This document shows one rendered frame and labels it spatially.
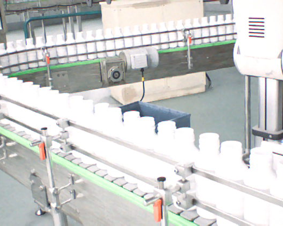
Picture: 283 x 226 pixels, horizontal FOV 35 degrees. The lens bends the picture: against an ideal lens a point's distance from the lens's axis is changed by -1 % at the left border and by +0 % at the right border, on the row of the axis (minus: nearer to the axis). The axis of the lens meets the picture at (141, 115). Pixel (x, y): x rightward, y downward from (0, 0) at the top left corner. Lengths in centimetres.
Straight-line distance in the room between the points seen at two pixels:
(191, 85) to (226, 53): 256
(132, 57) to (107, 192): 163
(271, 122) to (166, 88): 401
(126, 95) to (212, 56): 240
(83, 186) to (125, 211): 18
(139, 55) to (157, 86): 280
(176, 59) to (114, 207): 194
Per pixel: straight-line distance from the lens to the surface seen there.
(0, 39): 648
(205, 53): 303
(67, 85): 273
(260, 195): 78
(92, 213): 121
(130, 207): 105
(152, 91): 543
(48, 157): 121
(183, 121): 171
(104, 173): 114
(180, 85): 557
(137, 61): 266
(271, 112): 154
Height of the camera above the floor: 147
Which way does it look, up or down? 17 degrees down
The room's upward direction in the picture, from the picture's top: 5 degrees counter-clockwise
